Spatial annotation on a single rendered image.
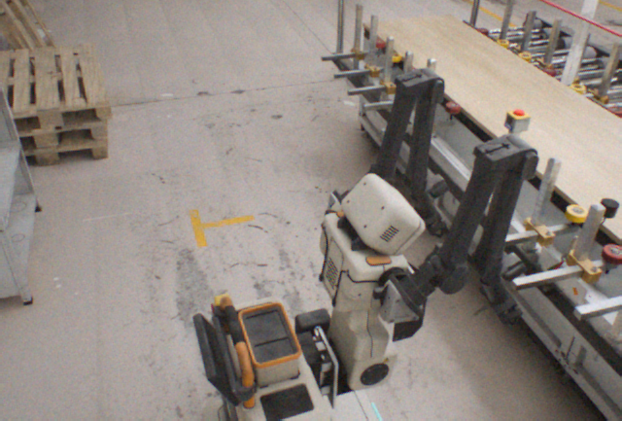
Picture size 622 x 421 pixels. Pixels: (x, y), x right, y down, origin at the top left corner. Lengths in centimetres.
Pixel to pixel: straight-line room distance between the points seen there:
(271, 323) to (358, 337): 28
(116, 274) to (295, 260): 103
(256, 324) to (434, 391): 126
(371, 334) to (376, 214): 45
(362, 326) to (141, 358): 148
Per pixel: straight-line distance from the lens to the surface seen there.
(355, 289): 166
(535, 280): 229
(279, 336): 187
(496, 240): 163
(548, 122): 329
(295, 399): 186
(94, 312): 337
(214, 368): 176
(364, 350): 192
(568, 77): 382
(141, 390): 298
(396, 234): 163
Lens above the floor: 232
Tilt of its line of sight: 34 degrees down
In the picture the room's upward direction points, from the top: 1 degrees clockwise
